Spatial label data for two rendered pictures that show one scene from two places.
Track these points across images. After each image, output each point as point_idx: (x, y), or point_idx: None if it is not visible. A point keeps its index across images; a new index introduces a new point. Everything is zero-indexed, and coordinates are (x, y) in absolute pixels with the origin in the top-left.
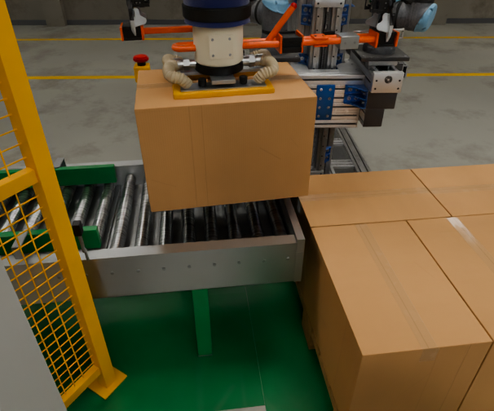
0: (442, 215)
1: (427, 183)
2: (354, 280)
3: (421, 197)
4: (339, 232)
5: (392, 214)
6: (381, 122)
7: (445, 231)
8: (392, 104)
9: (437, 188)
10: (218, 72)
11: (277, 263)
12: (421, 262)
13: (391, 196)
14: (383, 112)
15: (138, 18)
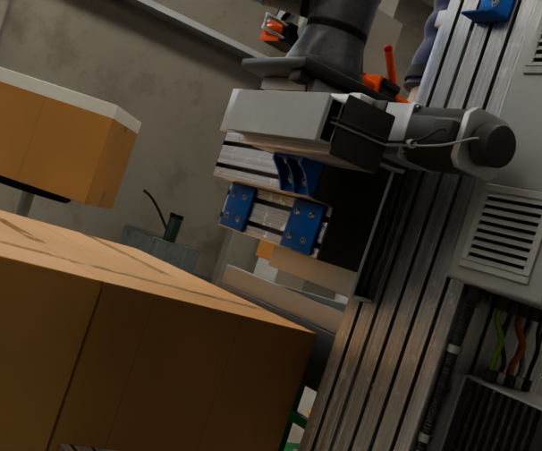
0: (52, 245)
1: (69, 262)
2: (158, 262)
3: (84, 260)
4: (192, 280)
5: (130, 268)
6: (222, 214)
7: (52, 241)
8: (220, 166)
9: (51, 255)
10: None
11: None
12: (89, 245)
13: (135, 275)
14: (229, 189)
15: None
